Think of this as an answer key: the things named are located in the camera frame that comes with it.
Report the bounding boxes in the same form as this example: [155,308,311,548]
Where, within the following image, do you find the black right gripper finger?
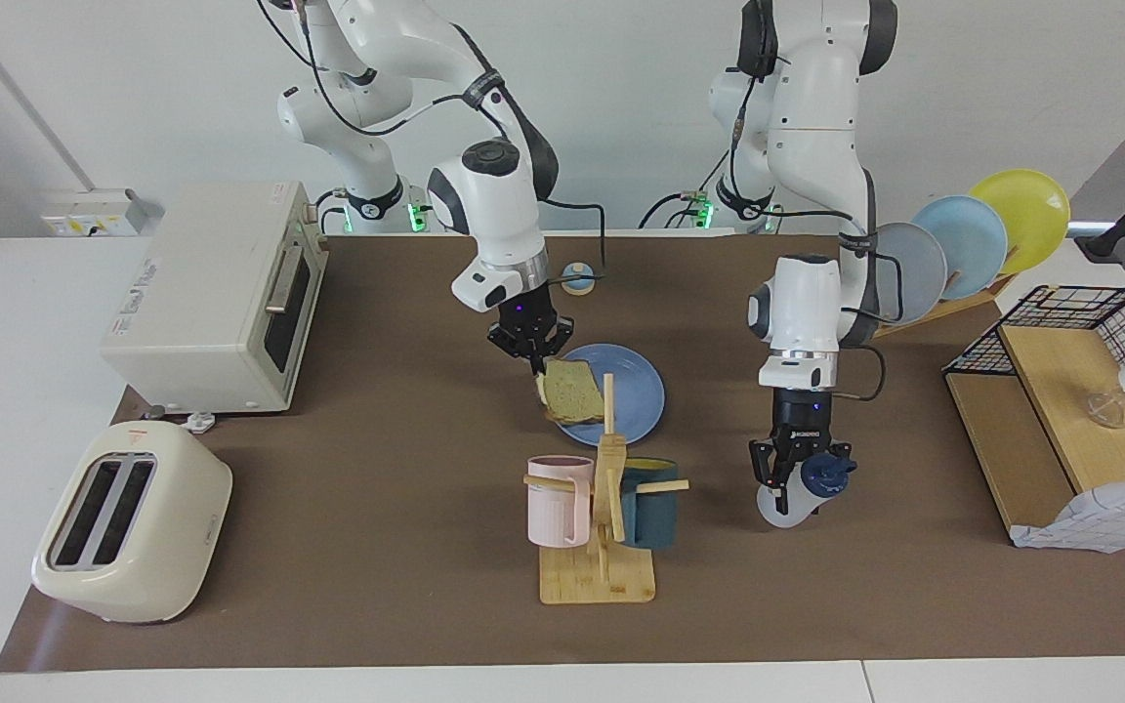
[487,332,538,377]
[538,317,575,367]

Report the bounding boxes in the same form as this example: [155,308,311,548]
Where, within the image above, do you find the translucent bottle navy cap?
[756,451,858,529]

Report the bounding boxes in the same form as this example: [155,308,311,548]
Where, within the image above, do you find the slice of toast bread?
[535,358,608,426]

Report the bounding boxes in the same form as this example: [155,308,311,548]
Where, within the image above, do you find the grey round plate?
[870,222,949,326]

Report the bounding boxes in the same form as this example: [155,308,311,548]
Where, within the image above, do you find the light blue round plate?
[911,195,1010,301]

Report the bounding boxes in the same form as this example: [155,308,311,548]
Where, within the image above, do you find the yellow round plate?
[969,168,1072,276]

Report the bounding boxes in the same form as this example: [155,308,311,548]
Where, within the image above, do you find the dark teal mug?
[618,458,681,550]

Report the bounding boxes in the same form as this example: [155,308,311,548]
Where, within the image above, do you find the wooden dish rack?
[865,271,1018,340]

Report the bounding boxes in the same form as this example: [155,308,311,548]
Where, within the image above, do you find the pink ribbed mug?
[526,455,596,548]

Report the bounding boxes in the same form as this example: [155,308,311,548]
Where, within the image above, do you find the wooden mug tree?
[523,373,691,605]

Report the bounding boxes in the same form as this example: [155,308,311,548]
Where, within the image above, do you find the brown table mat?
[0,232,1125,675]

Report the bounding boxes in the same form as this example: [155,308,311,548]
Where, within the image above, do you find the white toaster oven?
[99,181,329,415]

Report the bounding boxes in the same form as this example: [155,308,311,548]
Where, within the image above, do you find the cream two-slot toaster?
[31,421,234,625]

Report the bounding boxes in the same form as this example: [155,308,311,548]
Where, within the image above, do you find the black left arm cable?
[836,229,888,403]

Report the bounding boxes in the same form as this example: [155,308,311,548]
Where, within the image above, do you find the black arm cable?
[836,229,888,403]
[533,195,608,286]

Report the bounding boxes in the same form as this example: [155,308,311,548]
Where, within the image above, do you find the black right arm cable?
[533,195,608,286]

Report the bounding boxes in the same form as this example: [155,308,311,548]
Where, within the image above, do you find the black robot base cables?
[639,156,754,231]

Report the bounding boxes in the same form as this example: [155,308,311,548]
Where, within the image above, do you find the wooden shelf with wire basket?
[943,284,1125,536]

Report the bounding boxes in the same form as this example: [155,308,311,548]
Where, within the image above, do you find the wooden box with wire basket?
[1008,476,1125,556]

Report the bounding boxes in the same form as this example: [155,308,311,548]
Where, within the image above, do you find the white toaster power cord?
[143,405,217,434]

